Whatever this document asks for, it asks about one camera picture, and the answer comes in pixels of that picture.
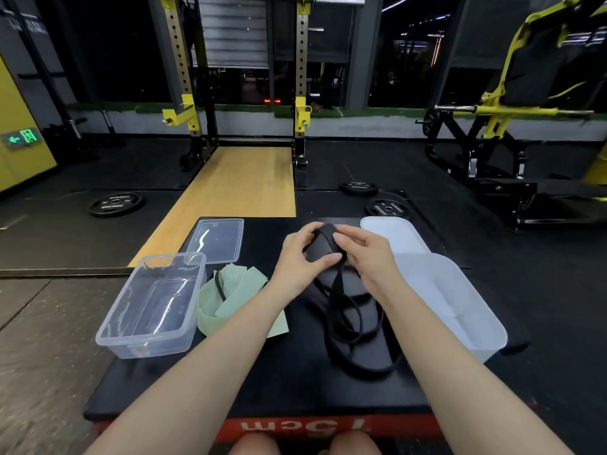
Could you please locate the person's left hand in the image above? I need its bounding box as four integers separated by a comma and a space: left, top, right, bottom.
270, 221, 343, 304

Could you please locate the person's right hand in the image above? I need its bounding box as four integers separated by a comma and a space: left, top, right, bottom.
331, 224, 404, 304

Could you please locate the light green resistance band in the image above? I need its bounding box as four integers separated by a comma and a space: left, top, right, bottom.
213, 262, 247, 289
266, 308, 290, 339
216, 265, 270, 320
197, 278, 238, 338

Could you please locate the tangle of black resistance bands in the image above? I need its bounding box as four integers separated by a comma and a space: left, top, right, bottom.
303, 265, 407, 375

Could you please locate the white plastic bin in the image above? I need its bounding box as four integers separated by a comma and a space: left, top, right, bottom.
393, 252, 508, 363

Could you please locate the clear plastic container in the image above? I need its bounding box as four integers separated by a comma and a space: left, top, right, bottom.
95, 252, 207, 360

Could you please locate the person's right forearm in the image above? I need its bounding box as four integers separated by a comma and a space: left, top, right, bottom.
379, 279, 575, 455

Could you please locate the person's left forearm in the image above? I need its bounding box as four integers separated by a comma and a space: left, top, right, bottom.
85, 284, 295, 455

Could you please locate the person's left leg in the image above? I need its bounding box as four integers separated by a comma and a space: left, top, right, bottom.
228, 432, 281, 455

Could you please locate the person's leg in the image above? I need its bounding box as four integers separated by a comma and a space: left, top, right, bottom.
228, 432, 281, 455
329, 430, 383, 455

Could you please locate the person's right leg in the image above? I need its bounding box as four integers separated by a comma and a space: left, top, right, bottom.
329, 430, 383, 455

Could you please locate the white plastic lid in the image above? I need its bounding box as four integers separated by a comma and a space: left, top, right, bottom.
360, 216, 431, 255

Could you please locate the black weight plate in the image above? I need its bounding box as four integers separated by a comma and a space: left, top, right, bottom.
339, 180, 380, 198
364, 198, 412, 220
88, 191, 145, 219

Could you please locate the clear plastic lid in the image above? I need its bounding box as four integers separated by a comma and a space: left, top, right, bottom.
185, 218, 245, 265

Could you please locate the wooden lifting platform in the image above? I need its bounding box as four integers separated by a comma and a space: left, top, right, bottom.
128, 146, 297, 267

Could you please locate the black plyo platform red side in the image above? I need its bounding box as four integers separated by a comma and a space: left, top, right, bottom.
83, 215, 537, 444

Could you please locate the yellow black exercise machine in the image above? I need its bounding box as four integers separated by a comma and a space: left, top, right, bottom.
416, 0, 607, 233

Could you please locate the yellow black squat rack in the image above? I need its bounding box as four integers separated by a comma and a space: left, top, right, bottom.
151, 0, 319, 188

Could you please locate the black upright bar holder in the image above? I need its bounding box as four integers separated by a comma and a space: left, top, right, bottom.
100, 110, 126, 147

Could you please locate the grey window blind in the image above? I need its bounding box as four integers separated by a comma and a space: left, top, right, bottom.
192, 0, 270, 70

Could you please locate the yellow barrel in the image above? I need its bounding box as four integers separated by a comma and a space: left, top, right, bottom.
582, 142, 607, 186

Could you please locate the green exit sign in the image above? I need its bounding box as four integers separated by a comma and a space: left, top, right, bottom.
0, 127, 42, 151

